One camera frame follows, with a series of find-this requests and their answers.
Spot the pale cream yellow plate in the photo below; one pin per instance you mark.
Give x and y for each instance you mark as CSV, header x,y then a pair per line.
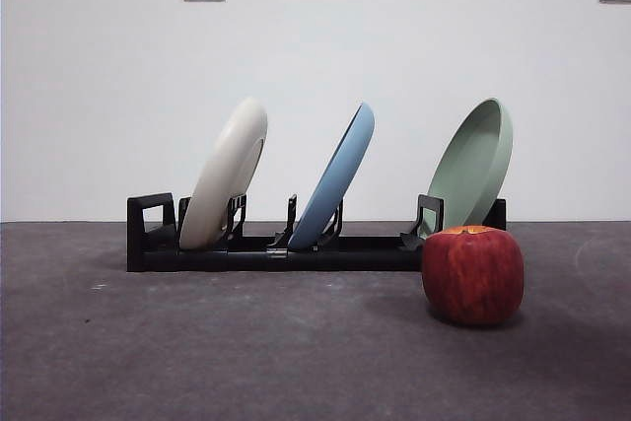
x,y
222,179

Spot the red apple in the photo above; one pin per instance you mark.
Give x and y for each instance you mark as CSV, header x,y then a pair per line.
x,y
473,278

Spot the blue plate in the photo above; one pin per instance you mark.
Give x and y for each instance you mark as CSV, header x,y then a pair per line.
x,y
340,169

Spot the black plate rack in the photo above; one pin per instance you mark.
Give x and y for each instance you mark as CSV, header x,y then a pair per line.
x,y
345,256

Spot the green plate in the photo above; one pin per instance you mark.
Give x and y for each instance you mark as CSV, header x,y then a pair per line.
x,y
468,169

